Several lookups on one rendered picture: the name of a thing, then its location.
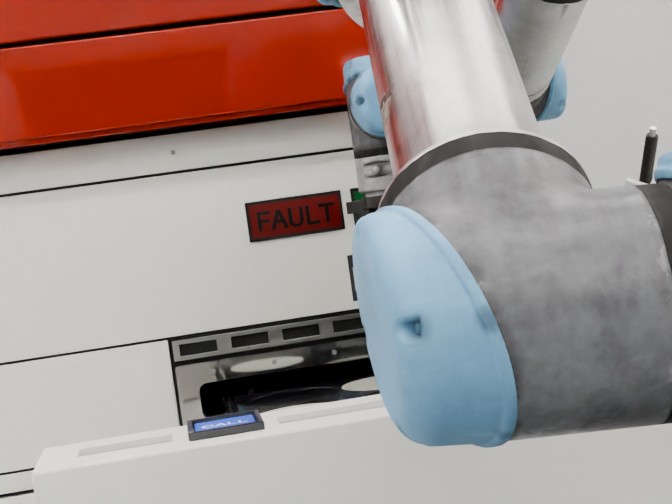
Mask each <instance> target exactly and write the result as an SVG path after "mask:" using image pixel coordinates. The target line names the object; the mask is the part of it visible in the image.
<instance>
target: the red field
mask: <svg viewBox="0 0 672 504"><path fill-rule="evenodd" d="M248 208H249V215H250V222H251V229H252V236H253V239H256V238H262V237H269V236H276V235H283V234H290V233H297V232H304V231H311V230H318V229H325V228H332V227H339V226H342V223H341V215H340V208H339V201H338V194H331V195H324V196H317V197H310V198H303V199H296V200H288V201H281V202H274V203H267V204H260V205H253V206H248Z"/></svg>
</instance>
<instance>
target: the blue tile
mask: <svg viewBox="0 0 672 504"><path fill-rule="evenodd" d="M249 422H256V421H255V419H254V417H253V415H245V416H239V417H233V418H227V419H221V420H214V421H208V422H202V423H196V424H194V430H195V431H200V430H206V429H213V428H219V427H225V426H231V425H237V424H243V423H249Z"/></svg>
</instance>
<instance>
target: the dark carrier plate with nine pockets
mask: <svg viewBox="0 0 672 504"><path fill-rule="evenodd" d="M374 376H375V375H367V376H361V377H355V378H349V379H342V380H336V381H330V382H324V383H317V384H311V385H305V386H298V387H292V388H286V389H280V390H273V391H267V392H261V393H255V394H248V395H242V396H236V397H233V399H234V403H235V406H236V408H237V411H238V412H243V411H249V410H256V409H258V411H259V413H264V412H267V411H270V410H274V409H279V408H284V407H289V406H295V405H302V404H311V403H325V402H334V401H340V400H346V399H352V398H359V397H365V396H371V395H377V394H380V391H379V390H367V391H349V390H344V389H342V386H343V385H345V384H347V383H350V382H353V381H356V380H360V379H364V378H369V377H374Z"/></svg>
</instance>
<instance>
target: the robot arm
mask: <svg viewBox="0 0 672 504"><path fill-rule="evenodd" d="M317 1H318V2H319V3H321V4H323V5H334V6H335V7H339V8H340V7H343V9H344V10H345V11H346V13H347V14H348V15H349V16H350V17H351V18H352V19H353V20H354V21H355V22H356V23H357V24H359V25H360V26H361V27H363V28H364V31H365V36H366V41H367V46H368V51H369V55H367V56H362V57H357V58H354V59H351V60H349V61H347V62H346V63H345V64H344V67H343V76H344V85H343V92H344V95H345V96H346V102H347V109H348V117H349V124H350V131H351V138H352V145H353V153H354V159H355V166H356V174H357V181H358V189H359V193H361V194H365V197H362V198H361V199H362V200H357V201H352V202H346V207H347V214H353V215H354V223H355V228H354V232H353V240H352V254H351V255H348V256H347V260H348V267H349V274H350V281H351V289H352V296H353V301H358V305H359V311H360V316H361V321H362V325H363V327H364V330H365V334H366V344H367V348H368V353H369V357H370V361H371V364H372V368H373V372H374V375H375V378H376V382H377V385H378V388H379V391H380V394H381V397H382V399H383V402H384V405H385V407H386V409H387V412H388V414H389V416H390V418H391V420H392V421H393V423H394V424H395V426H396V427H397V429H398V430H399V431H400V432H401V433H402V434H403V435H404V436H405V437H406V438H408V439H409V440H411V441H413V442H416V443H419V444H423V445H426V446H430V447H435V446H451V445H467V444H473V445H476V446H479V447H484V448H490V447H496V446H501V445H503V444H505V443H506V442H507V441H514V440H523V439H532V438H541V437H550V436H560V435H569V434H578V433H587V432H596V431H606V430H615V429H624V428H633V427H642V426H652V425H661V424H668V423H672V152H668V153H665V154H663V155H662V156H661V157H660V158H659V160H658V163H657V169H655V170H654V173H653V175H654V181H655V182H656V183H653V184H643V185H626V186H616V187H607V188H597V189H593V188H592V186H591V183H590V180H589V178H588V176H587V174H586V172H585V170H584V169H583V167H582V165H581V164H580V163H579V162H578V160H577V159H576V158H575V157H574V156H573V155H572V154H571V153H570V152H569V151H568V150H567V149H566V148H564V147H563V146H561V145H560V144H558V143H557V142H555V141H553V140H551V139H549V138H547V137H545V136H543V135H541V132H540V129H539V126H538V124H537V122H538V121H544V120H551V119H556V118H558V117H560V116H561V115H562V114H563V112H564V110H565V107H566V99H567V77H566V70H565V66H564V62H563V59H562V56H563V53H564V51H565V49H566V47H567V45H568V42H569V40H570V38H571V36H572V34H573V32H574V29H575V27H576V25H577V23H578V21H579V18H580V16H581V14H582V12H583V10H584V8H585V5H586V3H587V1H588V0H496V1H495V3H494V1H493V0H317ZM353 269H354V274H353ZM354 278H355V282H354ZM355 286H356V289H355Z"/></svg>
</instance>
